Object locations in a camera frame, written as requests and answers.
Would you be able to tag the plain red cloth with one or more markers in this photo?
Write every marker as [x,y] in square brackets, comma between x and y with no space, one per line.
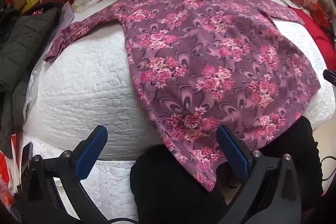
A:
[320,40]

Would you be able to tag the red and white bag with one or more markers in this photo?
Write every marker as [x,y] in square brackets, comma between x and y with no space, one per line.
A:
[6,182]

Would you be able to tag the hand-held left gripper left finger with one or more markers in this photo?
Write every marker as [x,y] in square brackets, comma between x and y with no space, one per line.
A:
[89,153]

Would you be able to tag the purple floral long-sleeve shirt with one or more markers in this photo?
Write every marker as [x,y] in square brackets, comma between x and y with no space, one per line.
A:
[199,56]

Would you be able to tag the person's black pants legs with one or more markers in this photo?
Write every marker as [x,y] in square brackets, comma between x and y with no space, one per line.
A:
[162,187]

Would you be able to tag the white quilted bedspread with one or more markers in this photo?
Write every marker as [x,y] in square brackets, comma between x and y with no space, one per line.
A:
[86,87]

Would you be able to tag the black phone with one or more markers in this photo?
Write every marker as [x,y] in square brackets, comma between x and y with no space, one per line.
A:
[26,158]

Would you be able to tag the dark grey puffer jacket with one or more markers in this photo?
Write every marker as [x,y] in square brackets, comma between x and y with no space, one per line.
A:
[23,40]

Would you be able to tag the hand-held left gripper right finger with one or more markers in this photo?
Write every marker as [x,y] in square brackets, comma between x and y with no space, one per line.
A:
[234,153]

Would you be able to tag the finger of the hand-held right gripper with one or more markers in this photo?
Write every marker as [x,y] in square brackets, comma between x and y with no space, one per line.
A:
[330,75]

